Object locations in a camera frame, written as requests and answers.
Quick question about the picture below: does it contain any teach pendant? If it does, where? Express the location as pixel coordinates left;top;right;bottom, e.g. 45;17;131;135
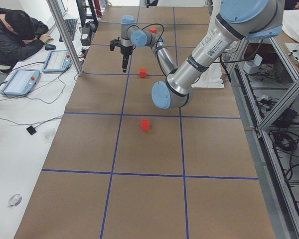
0;69;41;96
42;50;72;73

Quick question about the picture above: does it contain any black keyboard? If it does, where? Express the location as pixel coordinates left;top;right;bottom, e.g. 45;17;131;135
64;18;77;41

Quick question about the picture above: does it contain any red block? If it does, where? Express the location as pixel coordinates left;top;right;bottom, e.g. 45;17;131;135
141;119;150;131
149;27;157;34
139;68;147;78

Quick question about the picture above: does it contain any small black square device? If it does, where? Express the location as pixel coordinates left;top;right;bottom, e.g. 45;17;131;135
26;125;37;135

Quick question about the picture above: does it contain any teach pendant near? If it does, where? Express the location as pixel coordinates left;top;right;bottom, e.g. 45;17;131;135
0;69;41;96

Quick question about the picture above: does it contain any crumpled clear plastic wrap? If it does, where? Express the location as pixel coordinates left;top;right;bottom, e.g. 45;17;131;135
7;194;22;208

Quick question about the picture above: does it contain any teach pendant far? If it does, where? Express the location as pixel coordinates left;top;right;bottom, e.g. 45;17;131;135
42;50;72;73

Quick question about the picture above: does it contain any person in black jacket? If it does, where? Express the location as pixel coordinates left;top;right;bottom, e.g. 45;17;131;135
0;7;52;72

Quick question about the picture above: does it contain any aluminium side frame rack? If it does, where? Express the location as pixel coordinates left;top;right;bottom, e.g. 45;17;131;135
228;34;299;239

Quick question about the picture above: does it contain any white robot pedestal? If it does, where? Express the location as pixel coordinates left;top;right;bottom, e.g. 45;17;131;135
189;14;226;89

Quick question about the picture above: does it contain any black power adapter box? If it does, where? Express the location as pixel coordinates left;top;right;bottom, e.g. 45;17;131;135
80;27;92;46

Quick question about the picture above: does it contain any aluminium frame post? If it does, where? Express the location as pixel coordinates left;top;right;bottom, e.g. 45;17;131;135
47;0;83;76

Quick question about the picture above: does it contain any black computer mouse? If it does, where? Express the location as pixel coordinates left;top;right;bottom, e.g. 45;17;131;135
44;44;56;51

